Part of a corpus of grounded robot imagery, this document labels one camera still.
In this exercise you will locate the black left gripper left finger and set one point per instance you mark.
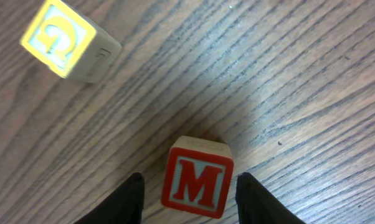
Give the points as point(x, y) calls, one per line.
point(123, 206)

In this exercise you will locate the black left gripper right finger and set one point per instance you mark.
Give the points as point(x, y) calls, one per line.
point(256, 205)

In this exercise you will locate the red M wooden block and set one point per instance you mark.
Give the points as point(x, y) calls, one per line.
point(198, 176)

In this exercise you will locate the yellow G wooden block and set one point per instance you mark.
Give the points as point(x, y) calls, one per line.
point(69, 43)

